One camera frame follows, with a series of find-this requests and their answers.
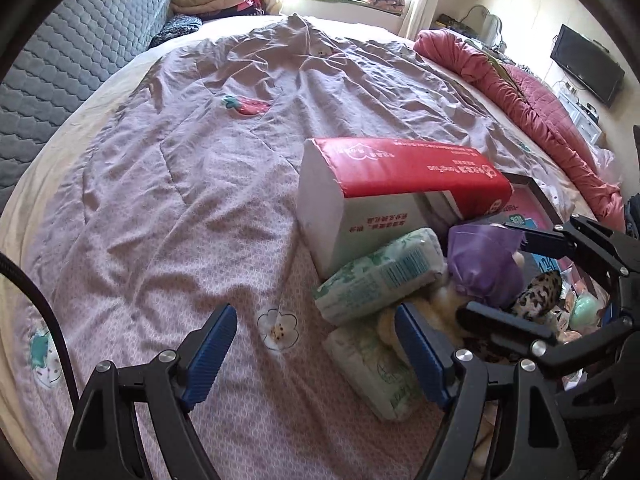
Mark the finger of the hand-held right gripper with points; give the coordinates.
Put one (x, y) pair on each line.
(500, 327)
(550, 242)

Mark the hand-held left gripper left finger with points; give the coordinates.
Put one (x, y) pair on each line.
(210, 355)

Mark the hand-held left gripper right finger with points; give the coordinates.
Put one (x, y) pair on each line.
(420, 360)

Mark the white green tissue pack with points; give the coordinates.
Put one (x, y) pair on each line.
(375, 370)

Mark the dark framed tray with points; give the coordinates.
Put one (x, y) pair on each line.
(542, 195)

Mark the purple cloth toy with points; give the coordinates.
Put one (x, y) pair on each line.
(485, 265)

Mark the pink book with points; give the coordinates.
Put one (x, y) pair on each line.
(525, 207)

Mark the leopard print cloth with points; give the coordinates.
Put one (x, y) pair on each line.
(537, 292)

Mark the cream plush toy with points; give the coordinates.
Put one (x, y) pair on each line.
(440, 305)

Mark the green sponge in plastic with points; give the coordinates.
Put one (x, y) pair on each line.
(585, 307)

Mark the dark blue clothes bundle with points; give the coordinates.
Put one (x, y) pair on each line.
(632, 215)

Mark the green patterned tissue pack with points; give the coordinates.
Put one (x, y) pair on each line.
(380, 275)

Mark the clear plastic bag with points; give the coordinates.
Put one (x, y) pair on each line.
(607, 160)

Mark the white drawer cabinet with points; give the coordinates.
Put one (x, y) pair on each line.
(582, 115)

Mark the pink comforter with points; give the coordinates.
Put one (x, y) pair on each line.
(525, 105)

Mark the red and white tissue box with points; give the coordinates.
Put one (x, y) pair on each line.
(390, 185)

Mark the purple patterned quilt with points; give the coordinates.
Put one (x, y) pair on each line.
(175, 185)

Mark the black television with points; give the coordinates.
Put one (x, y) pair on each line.
(587, 62)

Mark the cream bed sheet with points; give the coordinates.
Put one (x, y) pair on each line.
(60, 125)

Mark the dark speckled cloth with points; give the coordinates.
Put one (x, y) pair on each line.
(175, 27)

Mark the grey quilted headboard cover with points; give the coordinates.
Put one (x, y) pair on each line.
(75, 50)

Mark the pink and red folded clothes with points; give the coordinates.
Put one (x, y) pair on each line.
(247, 5)

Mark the beige folded blanket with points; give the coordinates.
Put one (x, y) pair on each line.
(210, 1)

